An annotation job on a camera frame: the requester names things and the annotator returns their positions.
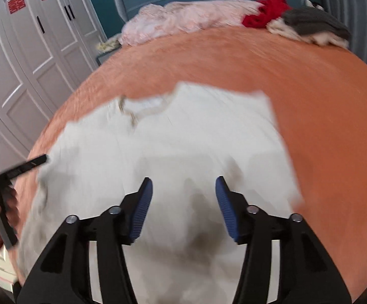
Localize items on bedside table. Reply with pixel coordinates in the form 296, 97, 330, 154
96, 34, 121, 53

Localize white quilted jacket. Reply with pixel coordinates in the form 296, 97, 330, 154
17, 82, 301, 303

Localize plush toy by headboard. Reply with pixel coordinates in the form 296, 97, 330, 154
305, 0, 324, 10

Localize red garment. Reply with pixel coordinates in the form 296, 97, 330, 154
242, 0, 292, 29

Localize white panelled wardrobe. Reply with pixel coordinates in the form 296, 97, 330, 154
0, 0, 105, 168

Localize blue bedside table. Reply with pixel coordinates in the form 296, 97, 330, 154
96, 51, 114, 66

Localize orange plush bedspread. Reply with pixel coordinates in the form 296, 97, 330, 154
15, 28, 367, 298

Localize pink floral quilt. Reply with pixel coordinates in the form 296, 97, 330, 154
118, 0, 262, 46

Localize cream fleece garment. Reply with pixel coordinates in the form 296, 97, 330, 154
267, 17, 350, 49

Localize dark grey knit garment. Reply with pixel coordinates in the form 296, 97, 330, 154
282, 6, 351, 41

